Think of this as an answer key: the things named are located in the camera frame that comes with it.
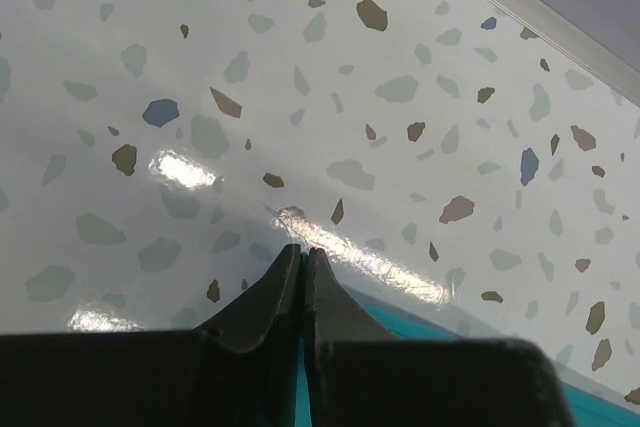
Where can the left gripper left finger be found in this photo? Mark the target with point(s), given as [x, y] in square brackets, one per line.
[239, 368]

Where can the teal t shirt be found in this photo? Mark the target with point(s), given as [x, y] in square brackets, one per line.
[587, 410]

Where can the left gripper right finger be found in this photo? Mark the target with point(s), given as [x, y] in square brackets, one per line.
[361, 374]

